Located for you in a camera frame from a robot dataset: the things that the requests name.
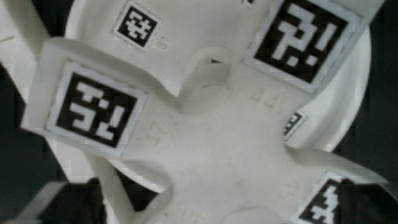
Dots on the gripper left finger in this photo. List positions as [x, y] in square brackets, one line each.
[66, 204]

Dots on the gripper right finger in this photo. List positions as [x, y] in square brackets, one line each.
[368, 205]

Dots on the white cross-shaped table base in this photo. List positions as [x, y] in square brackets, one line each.
[213, 140]

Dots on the white cylindrical table leg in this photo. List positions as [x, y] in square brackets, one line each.
[204, 85]

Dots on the white front fence bar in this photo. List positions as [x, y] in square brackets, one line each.
[21, 38]

